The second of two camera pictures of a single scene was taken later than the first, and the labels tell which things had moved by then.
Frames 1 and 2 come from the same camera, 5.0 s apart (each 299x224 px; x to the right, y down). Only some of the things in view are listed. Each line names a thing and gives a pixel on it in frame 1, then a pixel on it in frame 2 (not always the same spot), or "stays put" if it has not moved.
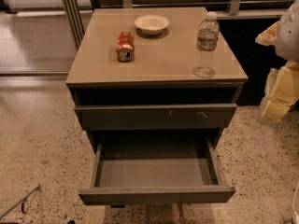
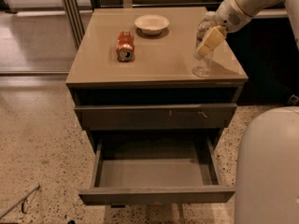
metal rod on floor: x=37 y=187 stays put
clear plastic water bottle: x=206 y=44 stays put
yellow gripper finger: x=281 y=93 -> x=228 y=15
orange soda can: x=125 y=47 stays put
